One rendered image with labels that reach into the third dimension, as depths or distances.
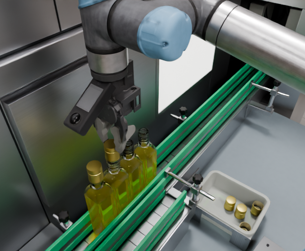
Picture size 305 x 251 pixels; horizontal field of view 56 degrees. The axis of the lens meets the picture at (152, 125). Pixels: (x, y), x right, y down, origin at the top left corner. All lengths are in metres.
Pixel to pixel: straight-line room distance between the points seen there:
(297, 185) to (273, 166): 0.12
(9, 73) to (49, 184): 0.32
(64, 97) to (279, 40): 0.46
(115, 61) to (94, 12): 0.09
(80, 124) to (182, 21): 0.26
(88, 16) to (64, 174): 0.45
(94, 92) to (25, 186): 0.34
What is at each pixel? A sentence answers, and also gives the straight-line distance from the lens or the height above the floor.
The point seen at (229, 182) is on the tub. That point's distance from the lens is 1.08.
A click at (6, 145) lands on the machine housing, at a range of 0.70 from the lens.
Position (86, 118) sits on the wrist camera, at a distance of 0.55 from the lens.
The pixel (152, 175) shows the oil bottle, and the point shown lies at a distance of 0.87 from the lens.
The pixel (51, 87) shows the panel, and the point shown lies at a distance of 0.66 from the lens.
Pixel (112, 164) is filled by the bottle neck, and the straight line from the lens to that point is 0.70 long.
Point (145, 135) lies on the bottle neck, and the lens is 0.75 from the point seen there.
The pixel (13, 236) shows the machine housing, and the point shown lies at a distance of 0.88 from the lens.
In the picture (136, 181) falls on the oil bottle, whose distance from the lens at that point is 0.81.
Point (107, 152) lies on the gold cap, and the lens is 0.68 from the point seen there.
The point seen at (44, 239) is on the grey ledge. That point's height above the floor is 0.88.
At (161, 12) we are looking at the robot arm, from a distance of 0.43.
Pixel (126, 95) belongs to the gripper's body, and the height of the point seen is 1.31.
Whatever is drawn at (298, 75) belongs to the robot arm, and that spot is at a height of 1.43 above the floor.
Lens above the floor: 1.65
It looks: 41 degrees down
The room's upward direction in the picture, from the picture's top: straight up
